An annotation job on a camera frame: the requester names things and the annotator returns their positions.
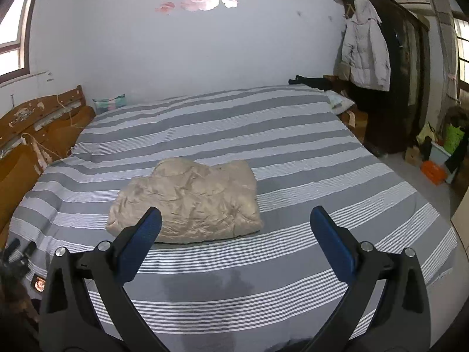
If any yellow green bag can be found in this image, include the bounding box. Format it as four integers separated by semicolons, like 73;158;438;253
417;123;438;143

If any orange box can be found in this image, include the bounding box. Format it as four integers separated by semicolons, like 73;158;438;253
421;160;448;185

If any dark wooden wardrobe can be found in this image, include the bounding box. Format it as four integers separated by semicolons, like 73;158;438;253
344;0;432;155

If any brown framed window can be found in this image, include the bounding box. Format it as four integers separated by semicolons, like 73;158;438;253
452;11;469;101
0;0;39;85

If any beige puffer jacket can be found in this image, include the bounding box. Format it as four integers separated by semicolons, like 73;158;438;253
106;157;264;244

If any teal checked bag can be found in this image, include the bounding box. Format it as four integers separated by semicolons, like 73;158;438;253
92;94;127;115

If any white wrapped pipe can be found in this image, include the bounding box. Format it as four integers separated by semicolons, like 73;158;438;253
429;0;460;107

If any wooden headboard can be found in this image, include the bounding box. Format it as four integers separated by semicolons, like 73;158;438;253
0;85;96;235

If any light blue bin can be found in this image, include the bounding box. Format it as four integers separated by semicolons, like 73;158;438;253
430;141;453;171

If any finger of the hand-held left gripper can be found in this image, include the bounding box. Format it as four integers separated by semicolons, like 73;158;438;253
3;238;22;261

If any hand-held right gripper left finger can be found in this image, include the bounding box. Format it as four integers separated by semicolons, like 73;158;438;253
38;206;170;352

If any black cloth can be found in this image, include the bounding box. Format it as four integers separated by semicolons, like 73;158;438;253
288;75;330;89

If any white pillow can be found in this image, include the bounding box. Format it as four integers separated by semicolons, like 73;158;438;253
325;90;355;114

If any hanging light grey coat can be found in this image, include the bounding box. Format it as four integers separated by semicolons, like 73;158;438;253
338;0;391;92

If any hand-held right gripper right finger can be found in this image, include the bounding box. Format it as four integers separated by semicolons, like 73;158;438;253
293;205;431;352

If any grey striped bed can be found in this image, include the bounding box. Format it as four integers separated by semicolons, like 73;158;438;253
0;84;458;352

